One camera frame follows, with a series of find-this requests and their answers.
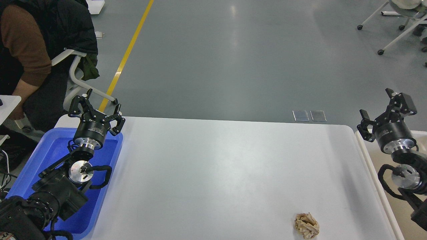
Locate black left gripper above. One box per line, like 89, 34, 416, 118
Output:
68, 89, 126, 150

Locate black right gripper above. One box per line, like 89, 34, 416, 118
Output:
357, 88, 418, 154

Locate brown paper ball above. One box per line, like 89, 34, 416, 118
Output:
294, 212, 320, 240

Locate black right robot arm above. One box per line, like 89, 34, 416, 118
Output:
357, 88, 427, 230

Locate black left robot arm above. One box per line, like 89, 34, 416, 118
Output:
1, 89, 125, 240

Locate right metal floor plate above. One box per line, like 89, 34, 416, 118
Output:
310, 110, 327, 122

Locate metal floor plate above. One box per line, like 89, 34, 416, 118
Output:
310, 110, 327, 122
292, 110, 310, 122

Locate left metal floor plate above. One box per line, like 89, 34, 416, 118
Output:
292, 110, 310, 122

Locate white side table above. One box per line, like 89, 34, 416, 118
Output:
0, 95, 21, 125

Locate person in black vest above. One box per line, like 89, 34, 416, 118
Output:
1, 0, 99, 132

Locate beige plastic bin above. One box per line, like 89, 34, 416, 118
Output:
354, 132, 427, 240

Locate blue plastic bin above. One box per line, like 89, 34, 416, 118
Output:
6, 128, 123, 240

